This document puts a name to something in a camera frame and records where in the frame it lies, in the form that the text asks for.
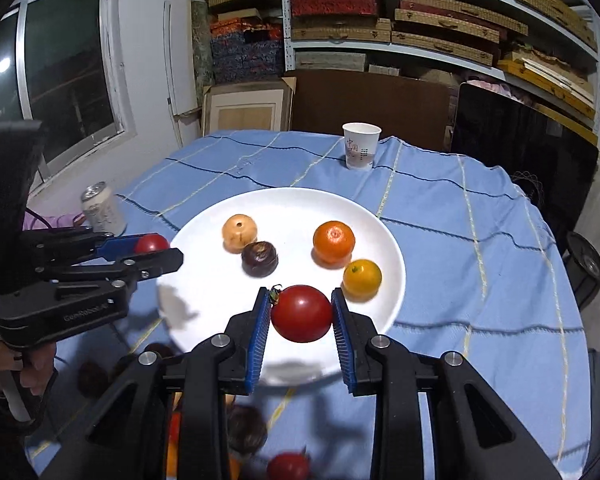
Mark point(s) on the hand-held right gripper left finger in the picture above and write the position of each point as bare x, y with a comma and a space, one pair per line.
261, 340

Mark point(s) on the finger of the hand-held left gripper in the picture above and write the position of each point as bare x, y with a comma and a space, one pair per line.
155, 262
115, 246

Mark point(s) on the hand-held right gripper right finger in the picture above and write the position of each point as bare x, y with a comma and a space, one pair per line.
342, 340

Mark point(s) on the small red tomato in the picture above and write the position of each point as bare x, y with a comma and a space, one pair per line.
287, 466
152, 244

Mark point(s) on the large red tomato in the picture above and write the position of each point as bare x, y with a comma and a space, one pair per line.
302, 312

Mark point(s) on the white round plate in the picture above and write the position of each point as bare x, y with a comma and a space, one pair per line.
205, 240

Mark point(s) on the person's left hand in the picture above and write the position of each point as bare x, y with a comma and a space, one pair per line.
37, 367

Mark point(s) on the white drink can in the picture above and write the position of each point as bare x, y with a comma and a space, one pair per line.
102, 208

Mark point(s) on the yellow-orange tangerine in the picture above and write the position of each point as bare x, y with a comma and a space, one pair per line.
362, 279

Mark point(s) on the purple cloth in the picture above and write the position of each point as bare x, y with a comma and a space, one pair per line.
50, 222

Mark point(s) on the pale orange round fruit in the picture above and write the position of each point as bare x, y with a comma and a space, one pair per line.
239, 232

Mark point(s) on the orange tangerine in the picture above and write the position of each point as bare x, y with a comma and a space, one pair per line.
334, 243

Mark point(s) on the white framed window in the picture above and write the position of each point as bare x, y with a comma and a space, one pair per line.
65, 60

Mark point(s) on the white paper cup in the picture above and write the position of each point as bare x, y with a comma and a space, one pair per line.
361, 146

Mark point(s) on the white leaning board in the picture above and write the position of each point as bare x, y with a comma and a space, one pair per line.
180, 55

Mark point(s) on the green marbled board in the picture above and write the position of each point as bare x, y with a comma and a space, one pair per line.
201, 50

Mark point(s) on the pile of patterned boxes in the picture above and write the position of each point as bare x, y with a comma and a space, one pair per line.
245, 55

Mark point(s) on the brown cardboard sheet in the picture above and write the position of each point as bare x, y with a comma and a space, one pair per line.
370, 100

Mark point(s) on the black flat panel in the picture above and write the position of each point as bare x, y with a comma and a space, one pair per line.
520, 140

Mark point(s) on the white metal shelf rack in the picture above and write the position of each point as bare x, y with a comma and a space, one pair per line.
287, 10

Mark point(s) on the stack of flat gift boxes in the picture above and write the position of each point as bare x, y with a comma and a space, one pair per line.
430, 15

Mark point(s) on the beige picture frame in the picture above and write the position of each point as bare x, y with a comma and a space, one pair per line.
245, 110

